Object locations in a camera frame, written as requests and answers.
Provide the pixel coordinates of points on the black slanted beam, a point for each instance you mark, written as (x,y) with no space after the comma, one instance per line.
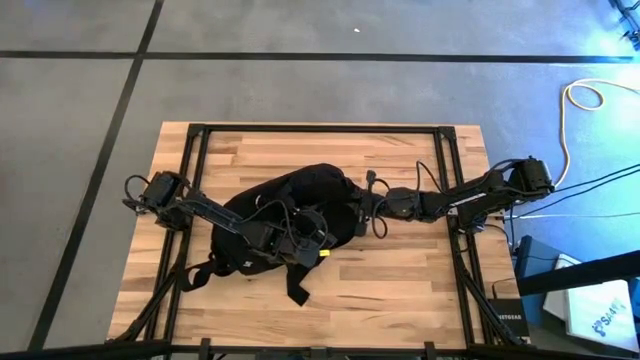
(580,272)

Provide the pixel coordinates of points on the black backpack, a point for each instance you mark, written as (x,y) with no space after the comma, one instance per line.
(320,190)

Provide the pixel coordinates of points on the black equipment stand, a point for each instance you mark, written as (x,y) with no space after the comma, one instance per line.
(627,20)

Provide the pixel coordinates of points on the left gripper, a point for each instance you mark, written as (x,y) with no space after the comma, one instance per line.
(300,240)

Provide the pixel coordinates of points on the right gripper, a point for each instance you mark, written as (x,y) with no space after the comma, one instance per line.
(395,205)

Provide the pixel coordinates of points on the black netgear box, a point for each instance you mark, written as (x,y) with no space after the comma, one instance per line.
(510,317)

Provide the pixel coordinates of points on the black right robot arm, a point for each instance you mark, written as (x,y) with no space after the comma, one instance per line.
(480,197)

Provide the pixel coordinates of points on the black metal table frame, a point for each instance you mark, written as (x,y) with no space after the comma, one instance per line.
(320,128)

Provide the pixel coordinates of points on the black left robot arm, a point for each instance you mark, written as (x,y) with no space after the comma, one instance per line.
(210,215)

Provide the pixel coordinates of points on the white box blue print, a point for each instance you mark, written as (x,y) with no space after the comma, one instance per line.
(595,315)

